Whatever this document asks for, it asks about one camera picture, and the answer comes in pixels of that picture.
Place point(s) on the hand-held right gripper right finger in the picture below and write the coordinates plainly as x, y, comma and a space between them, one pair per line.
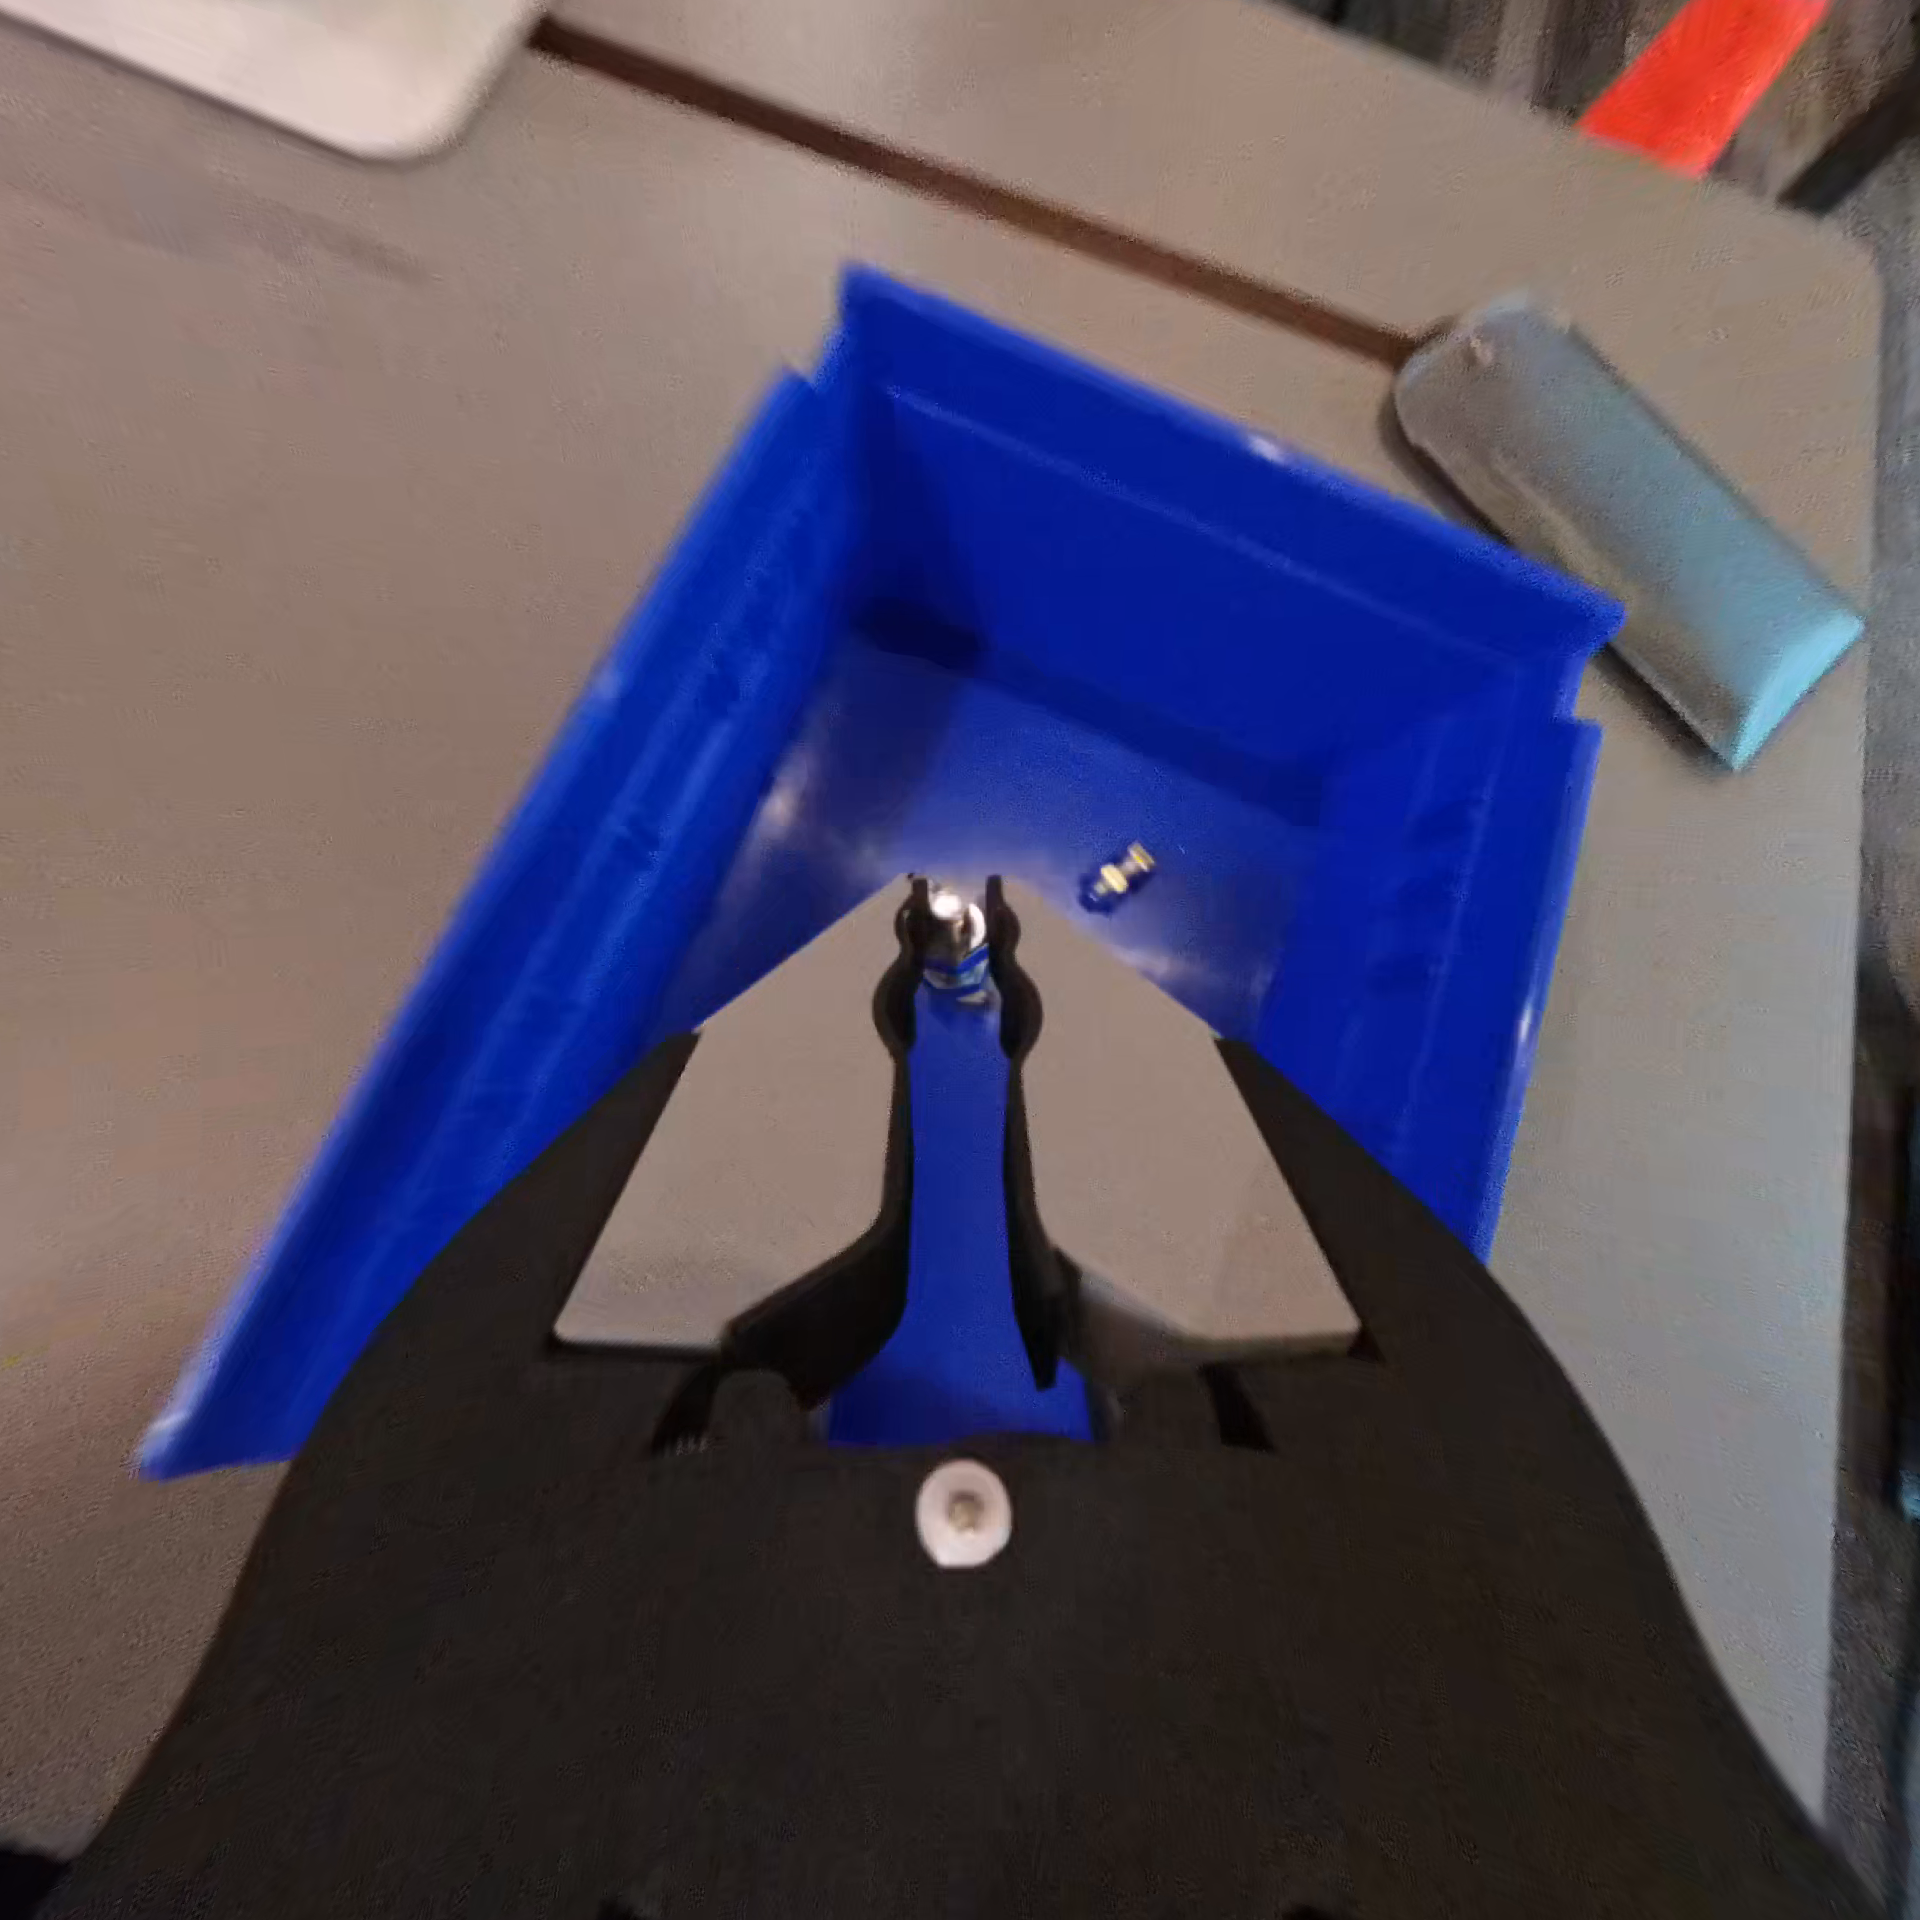
1184, 1201

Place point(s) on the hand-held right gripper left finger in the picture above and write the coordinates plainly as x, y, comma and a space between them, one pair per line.
720, 1201

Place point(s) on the silver hex bolt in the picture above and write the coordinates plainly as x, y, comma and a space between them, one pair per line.
953, 939
1119, 878

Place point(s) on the blue plastic bin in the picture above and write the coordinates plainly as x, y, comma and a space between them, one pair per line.
1124, 645

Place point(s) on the white metal stand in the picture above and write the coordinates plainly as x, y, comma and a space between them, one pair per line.
345, 60

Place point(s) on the orange traffic cone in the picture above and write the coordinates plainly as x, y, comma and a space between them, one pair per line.
1694, 74

